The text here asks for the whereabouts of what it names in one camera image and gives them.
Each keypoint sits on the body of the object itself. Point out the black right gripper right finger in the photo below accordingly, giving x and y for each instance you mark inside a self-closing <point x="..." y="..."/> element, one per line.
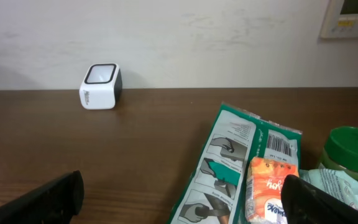
<point x="305" y="204"/>

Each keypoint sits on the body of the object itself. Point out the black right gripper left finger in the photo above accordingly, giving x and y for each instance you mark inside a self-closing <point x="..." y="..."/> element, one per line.
<point x="54" y="202"/>

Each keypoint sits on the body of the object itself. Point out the teal wipes packet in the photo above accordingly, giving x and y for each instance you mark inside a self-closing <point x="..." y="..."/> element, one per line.
<point x="336" y="183"/>

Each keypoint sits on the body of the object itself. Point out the orange tissue pack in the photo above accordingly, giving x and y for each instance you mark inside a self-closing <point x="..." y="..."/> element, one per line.
<point x="265" y="179"/>

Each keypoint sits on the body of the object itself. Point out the green lid jar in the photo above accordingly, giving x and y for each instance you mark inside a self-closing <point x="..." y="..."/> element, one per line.
<point x="340" y="151"/>

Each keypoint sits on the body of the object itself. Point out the green glove package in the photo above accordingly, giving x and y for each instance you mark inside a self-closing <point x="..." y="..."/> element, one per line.
<point x="216" y="190"/>

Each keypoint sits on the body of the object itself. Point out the white barcode scanner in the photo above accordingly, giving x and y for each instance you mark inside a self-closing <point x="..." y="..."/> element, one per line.
<point x="101" y="87"/>

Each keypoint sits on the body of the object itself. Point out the white wall control panel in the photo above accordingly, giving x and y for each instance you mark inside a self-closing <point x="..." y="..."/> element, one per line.
<point x="340" y="20"/>

